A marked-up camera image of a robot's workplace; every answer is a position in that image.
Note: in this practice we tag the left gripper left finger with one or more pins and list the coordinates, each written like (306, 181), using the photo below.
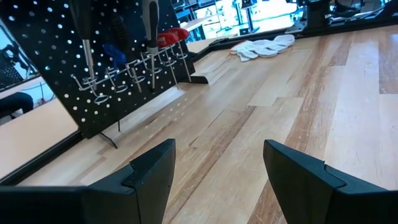
(146, 186)

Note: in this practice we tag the black metal pegboard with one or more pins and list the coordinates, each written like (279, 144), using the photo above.
(46, 46)

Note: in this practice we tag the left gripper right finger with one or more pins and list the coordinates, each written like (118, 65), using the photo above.
(304, 189)

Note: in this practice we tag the white work glove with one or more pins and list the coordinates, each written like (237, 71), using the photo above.
(264, 48)

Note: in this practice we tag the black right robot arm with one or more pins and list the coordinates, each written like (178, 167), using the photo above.
(317, 12)

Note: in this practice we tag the tan wooden desk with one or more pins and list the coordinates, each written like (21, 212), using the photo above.
(31, 133)

